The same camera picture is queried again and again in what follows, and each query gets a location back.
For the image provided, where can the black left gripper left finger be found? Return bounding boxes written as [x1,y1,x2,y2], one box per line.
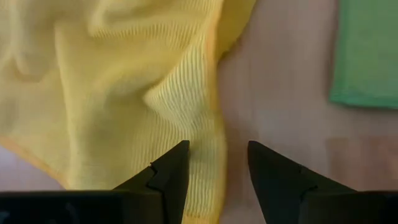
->
[0,139,191,224]

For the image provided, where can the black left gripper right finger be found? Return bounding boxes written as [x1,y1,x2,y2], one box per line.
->
[247,139,398,224]

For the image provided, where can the green microfiber towel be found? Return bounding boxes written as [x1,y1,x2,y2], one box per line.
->
[328,0,398,110]

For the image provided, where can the yellow microfiber towel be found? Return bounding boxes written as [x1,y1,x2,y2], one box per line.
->
[0,0,257,224]

